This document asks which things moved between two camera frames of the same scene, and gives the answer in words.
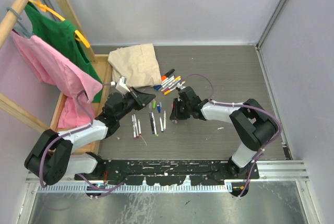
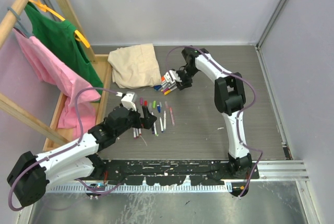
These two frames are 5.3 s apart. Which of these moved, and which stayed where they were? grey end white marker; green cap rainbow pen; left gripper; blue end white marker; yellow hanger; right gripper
Moved: left gripper; right gripper
Stayed: green cap rainbow pen; yellow hanger; blue end white marker; grey end white marker
